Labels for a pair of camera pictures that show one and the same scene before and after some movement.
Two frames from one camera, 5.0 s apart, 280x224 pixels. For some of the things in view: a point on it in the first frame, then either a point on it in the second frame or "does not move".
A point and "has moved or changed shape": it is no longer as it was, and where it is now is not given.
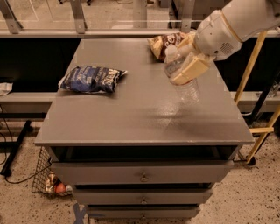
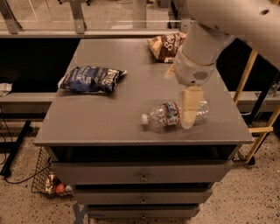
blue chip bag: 91,79 does not move
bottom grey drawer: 142,212 does not move
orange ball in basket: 60,188 does not move
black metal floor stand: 14,149 does not move
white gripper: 216,38 -> 191,71
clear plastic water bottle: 188,93 has moved or changed shape
